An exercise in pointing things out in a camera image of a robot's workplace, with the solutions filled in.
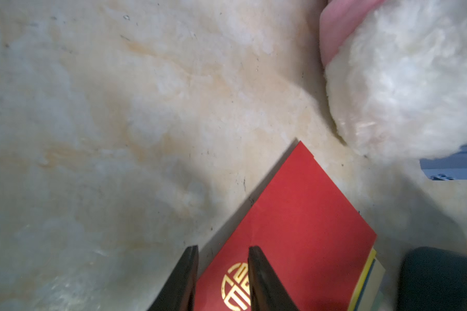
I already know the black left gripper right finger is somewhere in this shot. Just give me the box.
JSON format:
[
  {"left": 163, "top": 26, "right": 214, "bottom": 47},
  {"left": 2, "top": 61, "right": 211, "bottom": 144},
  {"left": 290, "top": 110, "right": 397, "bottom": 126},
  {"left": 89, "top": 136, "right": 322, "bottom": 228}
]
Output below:
[{"left": 248, "top": 246, "right": 298, "bottom": 311}]

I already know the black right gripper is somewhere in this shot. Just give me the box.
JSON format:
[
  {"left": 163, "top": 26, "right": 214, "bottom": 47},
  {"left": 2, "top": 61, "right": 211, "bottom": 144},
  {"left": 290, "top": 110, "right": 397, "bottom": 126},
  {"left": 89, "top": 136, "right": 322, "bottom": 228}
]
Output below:
[{"left": 396, "top": 247, "right": 467, "bottom": 311}]

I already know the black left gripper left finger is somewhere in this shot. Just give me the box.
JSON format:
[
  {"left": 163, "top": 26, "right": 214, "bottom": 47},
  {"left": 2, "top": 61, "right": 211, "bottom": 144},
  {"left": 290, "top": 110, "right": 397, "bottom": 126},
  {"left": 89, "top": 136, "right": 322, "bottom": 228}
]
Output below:
[{"left": 147, "top": 245, "right": 199, "bottom": 311}]

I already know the red envelope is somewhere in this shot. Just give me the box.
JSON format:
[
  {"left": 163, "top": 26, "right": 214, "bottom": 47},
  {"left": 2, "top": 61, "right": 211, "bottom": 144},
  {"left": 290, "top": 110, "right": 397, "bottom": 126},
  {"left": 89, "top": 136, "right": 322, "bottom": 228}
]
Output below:
[{"left": 195, "top": 143, "right": 377, "bottom": 310}]

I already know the cream envelope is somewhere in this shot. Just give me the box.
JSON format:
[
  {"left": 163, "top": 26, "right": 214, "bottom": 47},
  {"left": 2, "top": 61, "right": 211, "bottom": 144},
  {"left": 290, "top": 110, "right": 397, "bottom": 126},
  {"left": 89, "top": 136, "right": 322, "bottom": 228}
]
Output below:
[{"left": 355, "top": 259, "right": 385, "bottom": 311}]

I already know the yellow envelope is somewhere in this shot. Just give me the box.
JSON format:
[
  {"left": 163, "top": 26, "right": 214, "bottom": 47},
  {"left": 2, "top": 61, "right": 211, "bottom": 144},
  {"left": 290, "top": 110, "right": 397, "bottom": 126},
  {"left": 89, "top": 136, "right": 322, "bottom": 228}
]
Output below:
[{"left": 347, "top": 248, "right": 376, "bottom": 311}]

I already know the blue cat desk lamp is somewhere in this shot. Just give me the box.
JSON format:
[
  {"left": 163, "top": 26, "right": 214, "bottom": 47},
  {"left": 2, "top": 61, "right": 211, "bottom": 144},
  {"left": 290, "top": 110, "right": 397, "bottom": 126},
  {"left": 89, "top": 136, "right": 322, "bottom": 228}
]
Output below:
[{"left": 420, "top": 145, "right": 467, "bottom": 181}]

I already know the white plush bunny toy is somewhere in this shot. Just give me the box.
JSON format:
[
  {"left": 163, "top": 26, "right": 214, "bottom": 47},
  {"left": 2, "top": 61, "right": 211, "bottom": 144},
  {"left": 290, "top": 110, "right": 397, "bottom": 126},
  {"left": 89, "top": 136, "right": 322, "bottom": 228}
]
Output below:
[{"left": 319, "top": 1, "right": 467, "bottom": 162}]

